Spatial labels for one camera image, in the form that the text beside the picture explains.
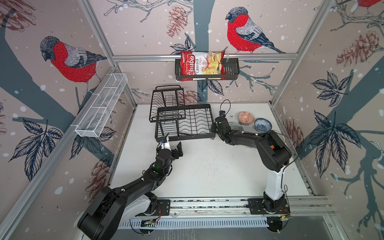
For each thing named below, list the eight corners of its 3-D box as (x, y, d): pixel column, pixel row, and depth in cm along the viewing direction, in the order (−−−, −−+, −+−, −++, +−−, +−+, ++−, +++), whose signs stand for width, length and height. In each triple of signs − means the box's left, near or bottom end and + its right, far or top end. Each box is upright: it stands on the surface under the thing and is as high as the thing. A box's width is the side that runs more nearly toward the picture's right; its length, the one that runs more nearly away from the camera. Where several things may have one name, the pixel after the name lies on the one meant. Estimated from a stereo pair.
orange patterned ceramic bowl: (239, 126, 107) (241, 123, 105) (237, 114, 115) (238, 111, 112) (254, 126, 107) (256, 123, 105) (251, 114, 115) (252, 111, 112)
